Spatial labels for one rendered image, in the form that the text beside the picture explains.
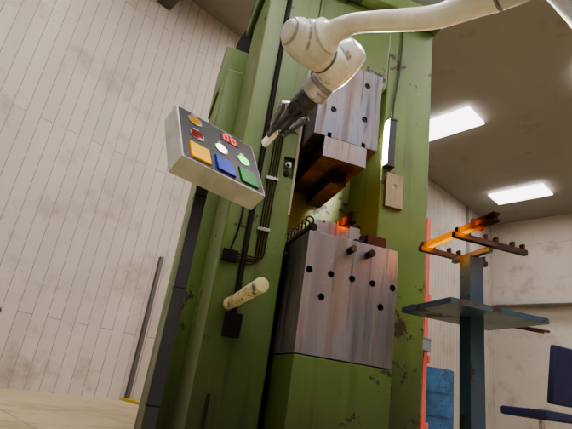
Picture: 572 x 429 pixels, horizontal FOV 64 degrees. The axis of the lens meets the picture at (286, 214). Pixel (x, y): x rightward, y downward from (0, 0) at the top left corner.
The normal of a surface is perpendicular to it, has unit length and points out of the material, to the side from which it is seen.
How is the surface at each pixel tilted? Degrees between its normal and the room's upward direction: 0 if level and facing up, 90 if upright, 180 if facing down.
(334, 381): 90
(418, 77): 90
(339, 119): 90
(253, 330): 90
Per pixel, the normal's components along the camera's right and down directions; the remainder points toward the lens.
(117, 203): 0.69, -0.17
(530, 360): -0.72, -0.34
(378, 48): 0.32, -0.30
